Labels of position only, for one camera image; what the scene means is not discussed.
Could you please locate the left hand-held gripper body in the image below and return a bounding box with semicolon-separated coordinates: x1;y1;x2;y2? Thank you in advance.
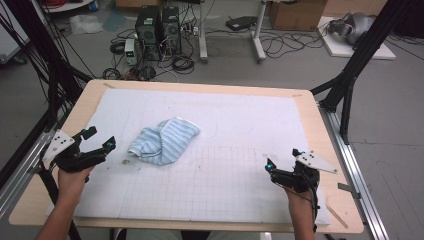
42;129;96;174

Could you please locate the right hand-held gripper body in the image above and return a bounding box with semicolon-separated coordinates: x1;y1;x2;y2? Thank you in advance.
271;151;338;194

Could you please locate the blue striped towel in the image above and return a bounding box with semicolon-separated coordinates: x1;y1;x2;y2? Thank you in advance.
128;116;201;167

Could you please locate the person's right hand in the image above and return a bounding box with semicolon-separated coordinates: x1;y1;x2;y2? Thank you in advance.
283;187;316;214

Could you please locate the person's left hand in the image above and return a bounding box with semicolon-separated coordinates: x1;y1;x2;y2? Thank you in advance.
58;164;95;208

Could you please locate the wooden table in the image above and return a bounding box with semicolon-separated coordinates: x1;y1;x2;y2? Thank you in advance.
8;78;365;234

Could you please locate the white gridded foam mat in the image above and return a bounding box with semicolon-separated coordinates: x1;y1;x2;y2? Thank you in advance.
44;88;332;226

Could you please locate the white bench power supply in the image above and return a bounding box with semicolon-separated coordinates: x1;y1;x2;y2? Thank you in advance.
124;38;138;66

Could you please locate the clear plastic bag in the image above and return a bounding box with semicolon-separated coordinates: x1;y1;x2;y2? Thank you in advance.
69;13;104;36

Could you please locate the white floor board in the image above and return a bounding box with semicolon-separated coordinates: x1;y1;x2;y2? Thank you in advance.
316;15;397;61

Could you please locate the large black computer tower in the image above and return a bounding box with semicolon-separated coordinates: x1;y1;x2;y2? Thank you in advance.
134;5;162;62

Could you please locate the white desk leg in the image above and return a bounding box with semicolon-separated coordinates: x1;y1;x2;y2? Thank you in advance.
198;0;210;64
251;0;268;64

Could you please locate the slim black computer tower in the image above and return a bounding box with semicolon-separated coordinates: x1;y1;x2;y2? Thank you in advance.
161;5;183;56

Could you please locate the large cardboard box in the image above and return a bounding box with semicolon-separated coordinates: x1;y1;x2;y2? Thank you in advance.
268;0;328;32

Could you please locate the grey headset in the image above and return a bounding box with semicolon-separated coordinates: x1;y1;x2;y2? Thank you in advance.
328;12;376;47

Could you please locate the flat black device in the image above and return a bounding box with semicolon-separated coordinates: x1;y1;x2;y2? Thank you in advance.
225;15;258;32

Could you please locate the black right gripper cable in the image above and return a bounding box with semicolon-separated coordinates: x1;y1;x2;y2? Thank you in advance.
299;173;322;234

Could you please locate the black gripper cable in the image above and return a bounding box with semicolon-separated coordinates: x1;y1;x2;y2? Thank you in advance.
299;173;322;234
37;164;83;240

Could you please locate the grey rail bracket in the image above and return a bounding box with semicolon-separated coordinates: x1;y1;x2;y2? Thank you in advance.
27;163;44;176
337;182;362;200

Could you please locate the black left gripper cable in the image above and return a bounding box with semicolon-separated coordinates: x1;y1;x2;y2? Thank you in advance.
37;164;83;240

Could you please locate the aluminium rail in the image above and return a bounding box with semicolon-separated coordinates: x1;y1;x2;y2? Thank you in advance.
318;102;391;240
0;129;58;219

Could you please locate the black metal frame stand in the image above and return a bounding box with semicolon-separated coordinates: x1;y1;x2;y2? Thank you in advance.
309;0;412;146
0;0;95;129

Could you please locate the tangle of floor cables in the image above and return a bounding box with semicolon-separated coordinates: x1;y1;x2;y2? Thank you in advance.
259;29;332;60

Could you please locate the coiled black cable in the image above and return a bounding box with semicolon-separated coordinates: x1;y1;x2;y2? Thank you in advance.
171;54;196;75

